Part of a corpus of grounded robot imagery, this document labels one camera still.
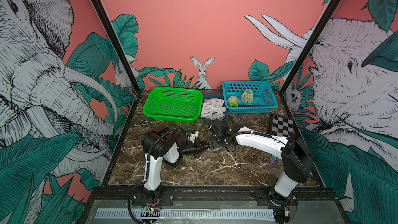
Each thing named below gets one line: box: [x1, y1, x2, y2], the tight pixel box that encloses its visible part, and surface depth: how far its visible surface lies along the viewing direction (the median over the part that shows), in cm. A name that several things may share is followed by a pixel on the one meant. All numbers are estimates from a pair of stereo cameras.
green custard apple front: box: [241, 89, 254, 104], surface depth 112 cm
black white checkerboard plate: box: [269, 113, 295, 137], surface depth 100 cm
